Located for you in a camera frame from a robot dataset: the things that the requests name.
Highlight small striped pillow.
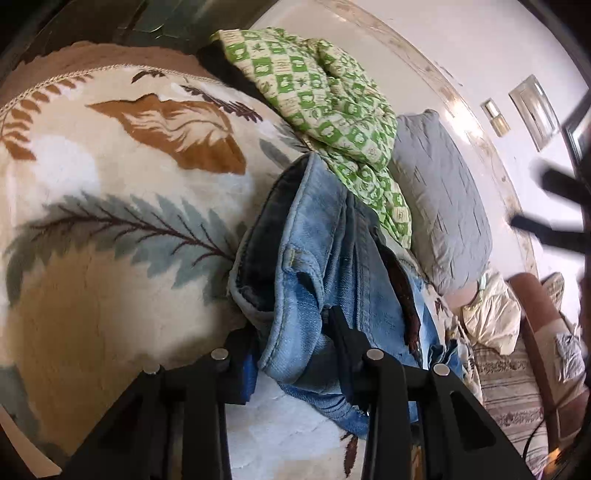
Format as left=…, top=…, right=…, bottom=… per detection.
left=540, top=272, right=566, bottom=315

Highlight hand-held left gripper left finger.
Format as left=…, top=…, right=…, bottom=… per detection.
left=60, top=329, right=260, bottom=480

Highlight blue denim pants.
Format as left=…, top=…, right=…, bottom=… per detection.
left=228, top=152, right=467, bottom=437

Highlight crumpled grey cloth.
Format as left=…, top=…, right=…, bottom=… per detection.
left=554, top=332, right=587, bottom=384

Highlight grey quilted pillow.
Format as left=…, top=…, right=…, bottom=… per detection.
left=390, top=110, right=494, bottom=296

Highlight green checkered blanket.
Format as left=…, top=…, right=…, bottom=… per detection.
left=217, top=27, right=413, bottom=250

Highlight black cable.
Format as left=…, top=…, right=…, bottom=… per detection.
left=524, top=401, right=561, bottom=462

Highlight framed wall picture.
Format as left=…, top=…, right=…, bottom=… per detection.
left=561, top=99, right=591, bottom=167

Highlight leaf print blanket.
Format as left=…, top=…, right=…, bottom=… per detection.
left=0, top=41, right=481, bottom=480

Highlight striped sofa cushion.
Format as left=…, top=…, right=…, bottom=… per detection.
left=471, top=337, right=559, bottom=474

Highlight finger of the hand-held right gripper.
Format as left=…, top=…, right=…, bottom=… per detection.
left=538, top=168, right=591, bottom=204
left=510, top=215, right=591, bottom=252

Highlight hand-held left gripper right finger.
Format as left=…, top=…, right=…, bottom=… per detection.
left=328, top=307, right=532, bottom=480

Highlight cream crumpled cloth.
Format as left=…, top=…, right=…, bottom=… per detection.
left=462, top=270, right=522, bottom=355

